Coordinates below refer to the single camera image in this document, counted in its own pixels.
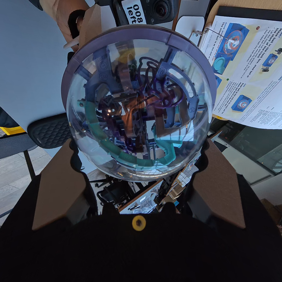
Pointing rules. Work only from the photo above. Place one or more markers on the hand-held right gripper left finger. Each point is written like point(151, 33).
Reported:
point(59, 193)

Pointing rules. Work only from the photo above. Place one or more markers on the printed instruction sheet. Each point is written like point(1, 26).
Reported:
point(249, 72)

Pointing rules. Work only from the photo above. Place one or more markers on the black office chair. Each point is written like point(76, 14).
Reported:
point(114, 193)

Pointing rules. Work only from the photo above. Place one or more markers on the clear plastic maze ball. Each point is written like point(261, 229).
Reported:
point(138, 105)

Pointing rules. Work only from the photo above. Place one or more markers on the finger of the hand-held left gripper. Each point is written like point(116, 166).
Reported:
point(92, 24)
point(189, 25)

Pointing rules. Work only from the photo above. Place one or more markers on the yellow bin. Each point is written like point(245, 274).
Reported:
point(11, 130)

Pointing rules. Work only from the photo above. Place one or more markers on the black padded chair seat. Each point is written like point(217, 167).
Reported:
point(49, 132)

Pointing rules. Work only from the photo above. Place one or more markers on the grey chair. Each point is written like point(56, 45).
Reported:
point(15, 144)

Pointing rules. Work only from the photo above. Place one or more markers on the person's left hand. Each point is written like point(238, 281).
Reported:
point(60, 15)

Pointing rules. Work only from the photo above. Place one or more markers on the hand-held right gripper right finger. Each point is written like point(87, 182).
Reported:
point(218, 187)

